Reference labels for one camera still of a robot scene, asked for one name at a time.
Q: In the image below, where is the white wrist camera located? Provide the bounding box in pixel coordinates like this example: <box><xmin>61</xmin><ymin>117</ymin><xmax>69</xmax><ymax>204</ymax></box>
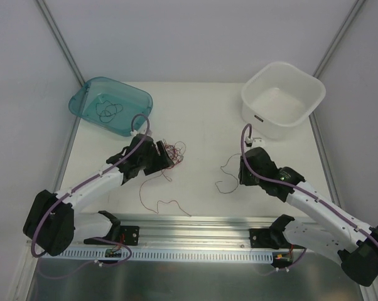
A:
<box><xmin>244</xmin><ymin>136</ymin><xmax>266</xmax><ymax>149</ymax></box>
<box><xmin>130</xmin><ymin>129</ymin><xmax>152</xmax><ymax>139</ymax></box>

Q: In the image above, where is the red single wire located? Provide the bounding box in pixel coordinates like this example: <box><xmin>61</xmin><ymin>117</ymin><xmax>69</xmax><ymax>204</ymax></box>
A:
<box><xmin>214</xmin><ymin>152</ymin><xmax>244</xmax><ymax>195</ymax></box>
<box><xmin>139</xmin><ymin>171</ymin><xmax>193</xmax><ymax>218</ymax></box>

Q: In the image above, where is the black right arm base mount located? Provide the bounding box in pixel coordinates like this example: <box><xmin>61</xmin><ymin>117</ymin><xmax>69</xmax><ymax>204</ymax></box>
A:
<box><xmin>249</xmin><ymin>214</ymin><xmax>295</xmax><ymax>250</ymax></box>

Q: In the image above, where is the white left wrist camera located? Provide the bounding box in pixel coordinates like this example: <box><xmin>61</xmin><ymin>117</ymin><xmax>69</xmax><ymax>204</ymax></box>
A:
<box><xmin>130</xmin><ymin>129</ymin><xmax>152</xmax><ymax>139</ymax></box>

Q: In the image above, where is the black single wire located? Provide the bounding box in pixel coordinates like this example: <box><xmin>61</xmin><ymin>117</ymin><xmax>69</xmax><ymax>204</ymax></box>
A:
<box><xmin>96</xmin><ymin>97</ymin><xmax>124</xmax><ymax>124</ymax></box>

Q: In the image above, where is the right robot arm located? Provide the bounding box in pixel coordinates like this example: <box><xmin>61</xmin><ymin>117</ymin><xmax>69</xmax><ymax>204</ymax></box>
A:
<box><xmin>239</xmin><ymin>147</ymin><xmax>378</xmax><ymax>287</ymax></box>

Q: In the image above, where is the teal transparent plastic tray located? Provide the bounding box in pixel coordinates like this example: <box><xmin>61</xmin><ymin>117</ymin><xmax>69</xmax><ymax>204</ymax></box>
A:
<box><xmin>68</xmin><ymin>77</ymin><xmax>153</xmax><ymax>137</ymax></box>

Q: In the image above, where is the white slotted cable duct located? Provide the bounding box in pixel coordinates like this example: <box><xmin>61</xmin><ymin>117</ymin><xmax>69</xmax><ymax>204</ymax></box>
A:
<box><xmin>55</xmin><ymin>247</ymin><xmax>273</xmax><ymax>265</ymax></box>

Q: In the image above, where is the white plastic basket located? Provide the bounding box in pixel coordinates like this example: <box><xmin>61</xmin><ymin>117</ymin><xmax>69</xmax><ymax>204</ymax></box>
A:
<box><xmin>240</xmin><ymin>61</ymin><xmax>326</xmax><ymax>140</ymax></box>

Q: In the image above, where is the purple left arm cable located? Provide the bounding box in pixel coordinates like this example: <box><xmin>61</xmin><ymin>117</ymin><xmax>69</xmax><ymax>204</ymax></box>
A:
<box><xmin>30</xmin><ymin>113</ymin><xmax>151</xmax><ymax>258</ymax></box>

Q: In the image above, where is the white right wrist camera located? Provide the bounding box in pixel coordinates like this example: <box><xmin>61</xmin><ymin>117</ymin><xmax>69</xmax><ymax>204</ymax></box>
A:
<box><xmin>244</xmin><ymin>136</ymin><xmax>266</xmax><ymax>149</ymax></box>

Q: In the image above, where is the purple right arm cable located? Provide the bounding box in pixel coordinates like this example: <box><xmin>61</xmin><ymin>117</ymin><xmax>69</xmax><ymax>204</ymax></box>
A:
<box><xmin>240</xmin><ymin>124</ymin><xmax>378</xmax><ymax>261</ymax></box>

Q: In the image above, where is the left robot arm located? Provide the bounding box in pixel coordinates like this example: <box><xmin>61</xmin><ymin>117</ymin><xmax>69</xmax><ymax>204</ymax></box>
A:
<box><xmin>23</xmin><ymin>134</ymin><xmax>173</xmax><ymax>256</ymax></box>

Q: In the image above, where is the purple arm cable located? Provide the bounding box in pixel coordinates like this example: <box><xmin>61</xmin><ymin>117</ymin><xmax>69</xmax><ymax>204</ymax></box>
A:
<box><xmin>30</xmin><ymin>113</ymin><xmax>151</xmax><ymax>258</ymax></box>
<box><xmin>240</xmin><ymin>124</ymin><xmax>378</xmax><ymax>261</ymax></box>

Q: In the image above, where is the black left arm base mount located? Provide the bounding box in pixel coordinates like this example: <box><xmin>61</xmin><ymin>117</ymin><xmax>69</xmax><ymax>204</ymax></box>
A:
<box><xmin>83</xmin><ymin>210</ymin><xmax>140</xmax><ymax>246</ymax></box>

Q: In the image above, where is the aluminium frame rail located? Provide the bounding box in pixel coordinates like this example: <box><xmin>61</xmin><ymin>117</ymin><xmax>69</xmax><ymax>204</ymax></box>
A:
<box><xmin>116</xmin><ymin>214</ymin><xmax>274</xmax><ymax>248</ymax></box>

